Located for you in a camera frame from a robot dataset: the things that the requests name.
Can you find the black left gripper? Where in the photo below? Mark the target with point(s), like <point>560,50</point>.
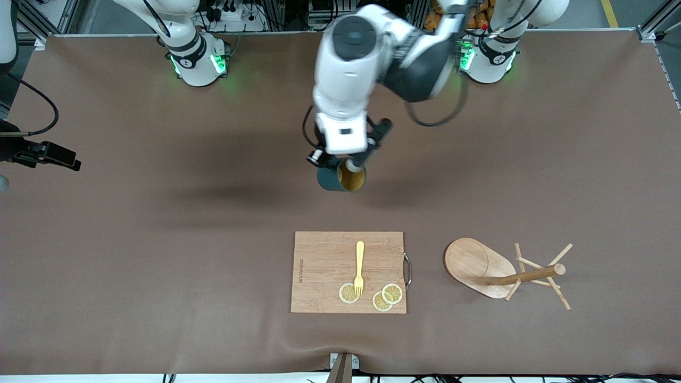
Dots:
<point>326,160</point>

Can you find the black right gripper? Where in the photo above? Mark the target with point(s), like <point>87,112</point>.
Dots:
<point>33,151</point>

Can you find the dark teal ribbed mug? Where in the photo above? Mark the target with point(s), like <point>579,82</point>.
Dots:
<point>332,181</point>

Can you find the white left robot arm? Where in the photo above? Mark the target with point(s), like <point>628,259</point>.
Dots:
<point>351,69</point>

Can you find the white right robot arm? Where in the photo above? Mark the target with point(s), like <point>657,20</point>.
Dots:
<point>197,58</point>

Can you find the wooden mug tree rack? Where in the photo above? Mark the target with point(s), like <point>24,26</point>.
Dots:
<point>471,263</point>

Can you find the yellow plastic fork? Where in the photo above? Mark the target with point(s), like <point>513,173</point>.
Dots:
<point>359,260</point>

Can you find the wooden cutting board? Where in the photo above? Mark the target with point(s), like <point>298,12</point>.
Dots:
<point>324,271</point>

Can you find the lemon slice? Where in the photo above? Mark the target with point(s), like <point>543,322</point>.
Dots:
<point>379,303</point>
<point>393,293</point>
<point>347,294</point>

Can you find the brown table mat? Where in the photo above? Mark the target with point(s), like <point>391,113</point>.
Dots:
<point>213,213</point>

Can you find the white power strip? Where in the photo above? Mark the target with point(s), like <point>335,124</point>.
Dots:
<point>234,18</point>

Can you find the bag of orange snacks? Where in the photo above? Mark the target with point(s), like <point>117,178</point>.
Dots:
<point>479,16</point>

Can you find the aluminium frame profile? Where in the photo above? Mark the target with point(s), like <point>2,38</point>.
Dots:
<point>40,24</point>
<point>646,33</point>

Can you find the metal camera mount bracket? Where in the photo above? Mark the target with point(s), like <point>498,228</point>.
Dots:
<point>343,367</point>

